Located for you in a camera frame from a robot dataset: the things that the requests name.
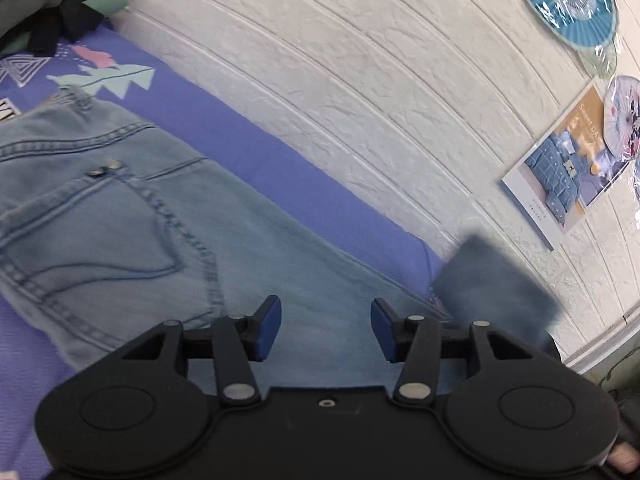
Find wall poster of bedding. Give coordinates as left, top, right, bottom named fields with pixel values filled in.
left=501, top=79, right=632, bottom=252

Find light blue denim pants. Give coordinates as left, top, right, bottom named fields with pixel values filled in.
left=0, top=87, right=562, bottom=402

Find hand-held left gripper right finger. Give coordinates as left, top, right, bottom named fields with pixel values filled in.
left=370, top=297, right=539, bottom=407

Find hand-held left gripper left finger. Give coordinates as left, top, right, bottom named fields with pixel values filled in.
left=120, top=295, right=284, bottom=407

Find black cloth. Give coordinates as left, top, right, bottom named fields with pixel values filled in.
left=22, top=0, right=127, bottom=57

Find blue paper fan decoration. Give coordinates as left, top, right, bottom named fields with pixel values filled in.
left=512, top=0, right=618, bottom=52

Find purple printed bed sheet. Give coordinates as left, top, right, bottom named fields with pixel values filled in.
left=0, top=25, right=447, bottom=480

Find clear green paper fan decoration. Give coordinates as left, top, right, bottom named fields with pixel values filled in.
left=579, top=40, right=622, bottom=81

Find white patterned paper fan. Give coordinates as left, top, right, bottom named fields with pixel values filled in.
left=602, top=75, right=640, bottom=162

